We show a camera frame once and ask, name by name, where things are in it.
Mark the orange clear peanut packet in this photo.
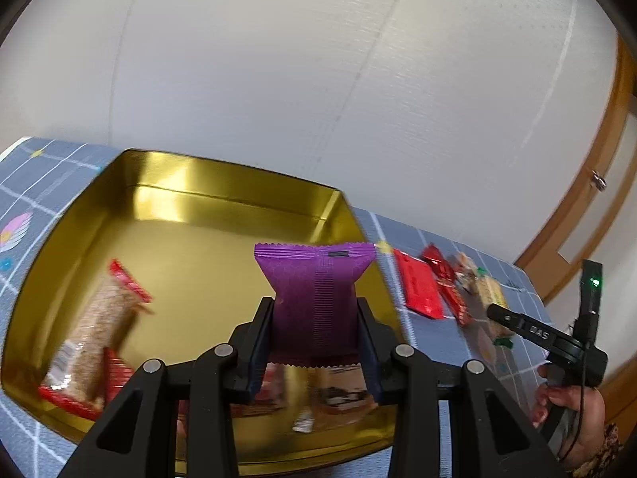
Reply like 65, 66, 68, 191
450, 251, 486, 295

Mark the shiny red foil packet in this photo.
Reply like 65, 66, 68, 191
421, 244, 472, 327

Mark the red snack packet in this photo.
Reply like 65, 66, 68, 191
393, 249, 445, 319

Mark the purple snack packet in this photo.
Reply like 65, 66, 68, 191
254, 243, 376, 368

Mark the green yellow cracker packet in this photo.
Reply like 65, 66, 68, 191
474, 273, 514, 349

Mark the person's right hand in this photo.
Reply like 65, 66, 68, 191
530, 382, 606, 472

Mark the sesame bar clear red packet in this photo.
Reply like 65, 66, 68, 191
38, 259, 152, 421

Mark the wooden door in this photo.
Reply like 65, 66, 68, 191
516, 39, 636, 303

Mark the brown sesame cake packet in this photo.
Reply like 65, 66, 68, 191
317, 365, 376, 414

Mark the blue grid patterned tablecloth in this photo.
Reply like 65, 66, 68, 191
1, 138, 549, 477

